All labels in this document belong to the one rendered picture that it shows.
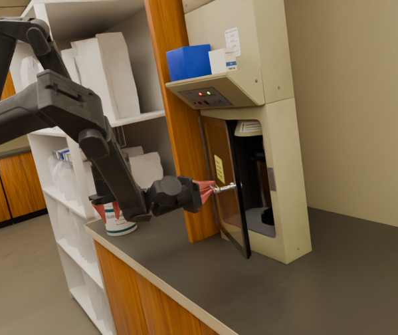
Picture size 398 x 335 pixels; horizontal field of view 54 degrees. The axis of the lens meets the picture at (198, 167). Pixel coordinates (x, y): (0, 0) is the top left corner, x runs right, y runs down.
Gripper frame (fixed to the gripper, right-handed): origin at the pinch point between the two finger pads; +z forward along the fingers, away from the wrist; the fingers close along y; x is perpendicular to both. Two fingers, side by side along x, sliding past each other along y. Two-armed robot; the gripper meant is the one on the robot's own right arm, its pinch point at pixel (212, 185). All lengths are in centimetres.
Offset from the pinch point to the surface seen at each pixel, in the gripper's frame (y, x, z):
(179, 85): 29.6, 9.7, 1.2
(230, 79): 29.0, -13.6, 1.8
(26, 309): -120, 225, -41
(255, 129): 13.2, -4.9, 15.2
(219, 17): 46.1, 0.1, 12.2
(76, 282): -109, 210, -3
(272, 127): 14.5, -14.1, 13.0
